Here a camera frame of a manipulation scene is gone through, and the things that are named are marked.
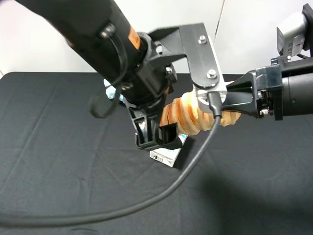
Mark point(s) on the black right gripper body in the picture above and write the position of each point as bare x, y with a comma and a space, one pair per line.
269, 91

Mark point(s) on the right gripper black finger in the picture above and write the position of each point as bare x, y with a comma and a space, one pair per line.
246, 83
241, 103

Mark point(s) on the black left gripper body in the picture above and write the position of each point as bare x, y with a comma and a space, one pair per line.
143, 60

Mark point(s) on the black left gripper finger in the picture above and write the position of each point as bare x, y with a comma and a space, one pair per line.
149, 135

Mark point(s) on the spiral bread roll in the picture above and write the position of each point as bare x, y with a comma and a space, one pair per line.
185, 112

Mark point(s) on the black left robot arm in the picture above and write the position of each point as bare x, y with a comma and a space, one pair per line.
98, 31

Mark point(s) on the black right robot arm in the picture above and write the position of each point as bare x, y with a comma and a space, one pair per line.
284, 88

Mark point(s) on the white milk carton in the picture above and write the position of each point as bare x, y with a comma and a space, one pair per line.
165, 156

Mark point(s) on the light blue bath loofah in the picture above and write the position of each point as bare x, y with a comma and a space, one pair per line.
110, 90

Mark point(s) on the black tablecloth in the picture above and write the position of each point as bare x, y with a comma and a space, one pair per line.
255, 178

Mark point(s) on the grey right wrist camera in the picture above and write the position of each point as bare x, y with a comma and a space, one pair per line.
295, 34

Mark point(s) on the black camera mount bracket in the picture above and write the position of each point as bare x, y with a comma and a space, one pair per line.
184, 41

